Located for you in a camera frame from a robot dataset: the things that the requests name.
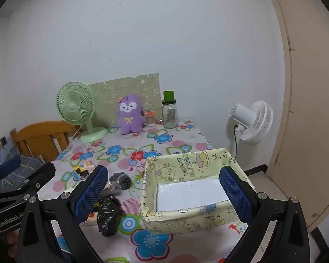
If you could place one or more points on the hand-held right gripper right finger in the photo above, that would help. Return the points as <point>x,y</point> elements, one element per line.
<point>235,194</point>

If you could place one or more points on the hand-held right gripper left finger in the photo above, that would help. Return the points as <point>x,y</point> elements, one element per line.
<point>90,194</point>

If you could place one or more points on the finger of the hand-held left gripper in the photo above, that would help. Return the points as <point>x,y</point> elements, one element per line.
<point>43,174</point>
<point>8,165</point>

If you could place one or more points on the black plastic bag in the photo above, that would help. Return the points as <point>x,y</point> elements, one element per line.
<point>108,213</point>

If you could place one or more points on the yellow printed fabric box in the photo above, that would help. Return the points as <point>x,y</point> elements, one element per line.
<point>186,167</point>

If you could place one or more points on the grey plaid pillow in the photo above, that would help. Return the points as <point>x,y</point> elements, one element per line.
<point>30,163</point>

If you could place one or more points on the yellow and black small toy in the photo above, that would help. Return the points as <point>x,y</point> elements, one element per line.
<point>81,174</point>

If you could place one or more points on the dark grey cloth bundle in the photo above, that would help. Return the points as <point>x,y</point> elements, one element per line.
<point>122,180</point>

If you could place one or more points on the wooden chair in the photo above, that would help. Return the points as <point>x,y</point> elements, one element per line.
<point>41,135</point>

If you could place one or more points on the white standing fan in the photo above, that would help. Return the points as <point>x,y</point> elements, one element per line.
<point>259,123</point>

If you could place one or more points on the green desk fan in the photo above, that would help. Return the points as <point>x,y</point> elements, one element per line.
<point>75,105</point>

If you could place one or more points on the floral tablecloth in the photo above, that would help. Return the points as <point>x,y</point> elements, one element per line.
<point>153,146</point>

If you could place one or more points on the purple plush toy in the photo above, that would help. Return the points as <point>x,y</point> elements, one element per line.
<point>130,120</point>

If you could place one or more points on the small jar with orange lid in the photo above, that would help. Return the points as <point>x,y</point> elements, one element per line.
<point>150,120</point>

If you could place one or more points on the glass jar with green lid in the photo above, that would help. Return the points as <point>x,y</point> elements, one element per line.
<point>170,115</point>

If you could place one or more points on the green patterned board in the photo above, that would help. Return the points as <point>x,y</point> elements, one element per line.
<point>112,93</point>

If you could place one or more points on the beige door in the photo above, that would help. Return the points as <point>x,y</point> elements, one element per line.
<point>312,115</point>

